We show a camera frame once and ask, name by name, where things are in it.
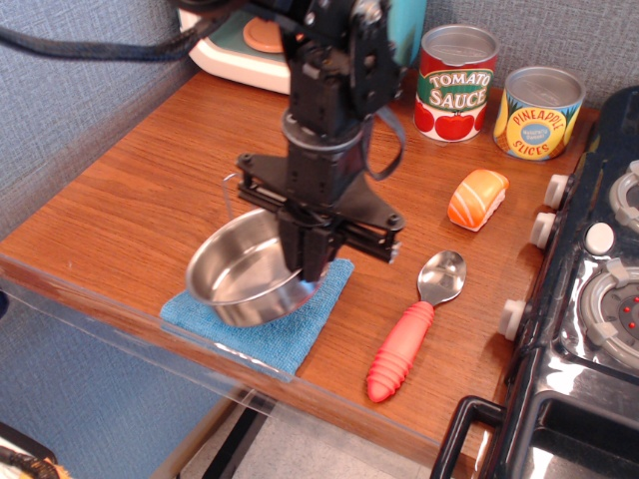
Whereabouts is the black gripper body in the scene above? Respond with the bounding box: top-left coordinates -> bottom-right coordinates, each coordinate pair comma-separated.
237,132 -> 405,262

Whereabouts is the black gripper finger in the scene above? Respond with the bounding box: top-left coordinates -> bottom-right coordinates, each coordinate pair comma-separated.
277,209 -> 305,271
303,229 -> 343,282

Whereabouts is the stainless steel pot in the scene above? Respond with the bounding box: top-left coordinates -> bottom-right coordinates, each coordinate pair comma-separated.
185,173 -> 328,328

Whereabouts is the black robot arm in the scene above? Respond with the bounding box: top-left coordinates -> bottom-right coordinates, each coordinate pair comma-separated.
179,1 -> 404,281

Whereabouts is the blue towel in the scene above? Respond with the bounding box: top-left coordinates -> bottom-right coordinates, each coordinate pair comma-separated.
160,259 -> 354,381

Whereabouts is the teal toy microwave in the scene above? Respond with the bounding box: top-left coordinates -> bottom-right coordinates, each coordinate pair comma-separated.
190,1 -> 426,95

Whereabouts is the toy salmon sushi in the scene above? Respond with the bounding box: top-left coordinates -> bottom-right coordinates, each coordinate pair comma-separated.
447,170 -> 510,232

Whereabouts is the tomato sauce can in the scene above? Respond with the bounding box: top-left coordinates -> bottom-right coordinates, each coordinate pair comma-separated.
413,24 -> 499,143

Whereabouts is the pineapple slices can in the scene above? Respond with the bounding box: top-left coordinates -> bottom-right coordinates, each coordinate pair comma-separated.
493,66 -> 586,162

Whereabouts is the clear acrylic barrier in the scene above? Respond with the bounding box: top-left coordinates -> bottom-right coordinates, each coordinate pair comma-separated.
1,254 -> 440,467

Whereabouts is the black toy stove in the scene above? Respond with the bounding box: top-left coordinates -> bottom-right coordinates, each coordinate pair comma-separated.
431,87 -> 638,478

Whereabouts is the spoon with red handle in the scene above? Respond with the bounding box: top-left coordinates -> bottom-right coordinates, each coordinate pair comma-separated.
366,250 -> 467,403

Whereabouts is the black braided cable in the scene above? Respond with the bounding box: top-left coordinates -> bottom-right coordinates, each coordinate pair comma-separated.
0,14 -> 221,63

